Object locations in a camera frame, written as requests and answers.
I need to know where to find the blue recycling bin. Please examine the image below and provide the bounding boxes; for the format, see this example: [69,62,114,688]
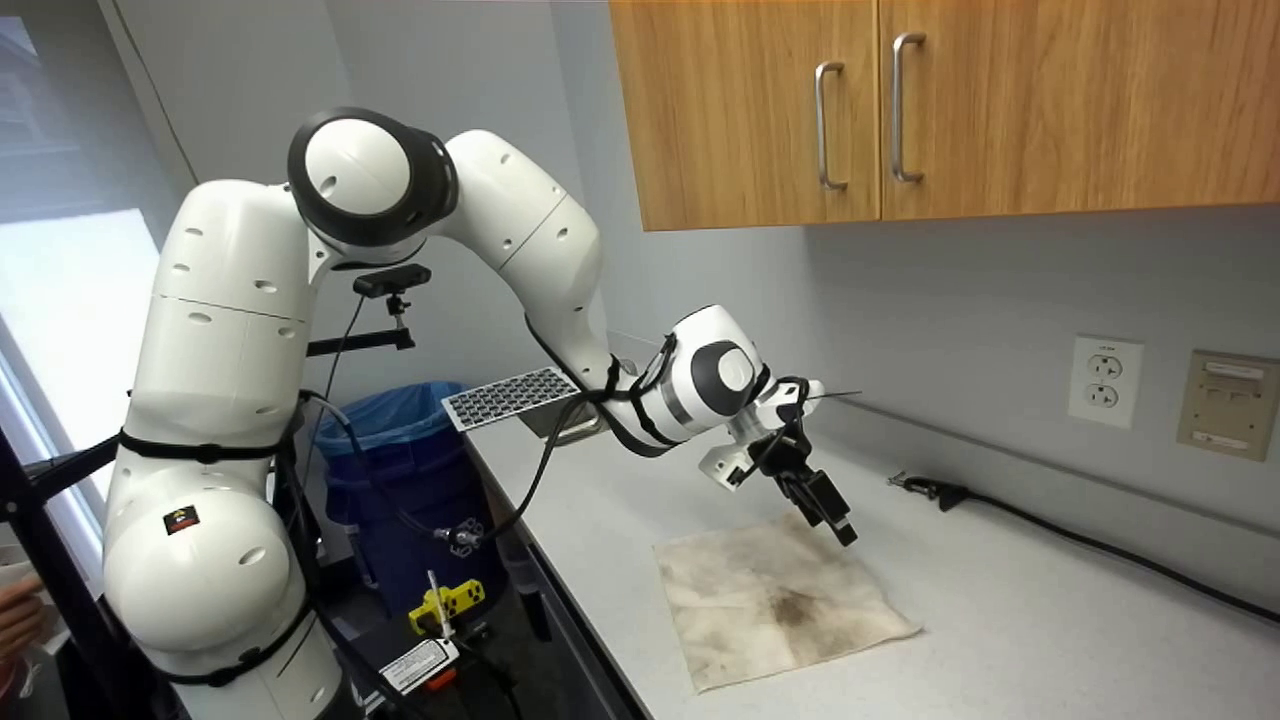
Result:
[318,379,508,617]

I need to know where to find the black metal stand frame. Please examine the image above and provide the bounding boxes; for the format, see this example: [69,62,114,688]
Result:
[0,423,165,720]

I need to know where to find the yellow clamp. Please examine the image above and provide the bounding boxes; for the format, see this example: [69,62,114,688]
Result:
[406,569,491,645]

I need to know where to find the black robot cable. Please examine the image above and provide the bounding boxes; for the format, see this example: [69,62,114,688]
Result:
[438,332,686,556]

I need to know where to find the black external camera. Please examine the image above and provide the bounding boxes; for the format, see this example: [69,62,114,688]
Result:
[350,261,441,305]

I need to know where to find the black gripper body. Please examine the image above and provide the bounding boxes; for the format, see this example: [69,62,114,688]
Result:
[750,427,837,515]

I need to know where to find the stained cream towel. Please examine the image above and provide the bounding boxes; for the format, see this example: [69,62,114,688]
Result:
[654,512,929,695]

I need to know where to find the person forearm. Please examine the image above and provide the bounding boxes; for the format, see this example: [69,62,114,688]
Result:
[0,576,58,673]

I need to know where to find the wooden wall cabinet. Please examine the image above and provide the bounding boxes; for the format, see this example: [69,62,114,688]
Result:
[610,0,1280,238]

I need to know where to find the beige wall plate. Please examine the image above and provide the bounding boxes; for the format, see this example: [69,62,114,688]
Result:
[1175,349,1280,463]

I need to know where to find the black power cable with plug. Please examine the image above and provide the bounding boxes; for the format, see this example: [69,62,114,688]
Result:
[887,469,1280,623]

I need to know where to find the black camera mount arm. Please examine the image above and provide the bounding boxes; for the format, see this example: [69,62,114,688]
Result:
[303,291,419,359]

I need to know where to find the silver cabinet door handle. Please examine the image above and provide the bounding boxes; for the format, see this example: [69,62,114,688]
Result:
[808,57,852,195]
[887,27,931,188]

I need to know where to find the white electrical outlet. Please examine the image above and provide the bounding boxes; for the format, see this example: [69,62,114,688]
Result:
[1065,332,1150,433]

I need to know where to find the white and red tool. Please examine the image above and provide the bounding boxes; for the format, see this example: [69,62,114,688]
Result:
[353,637,466,708]

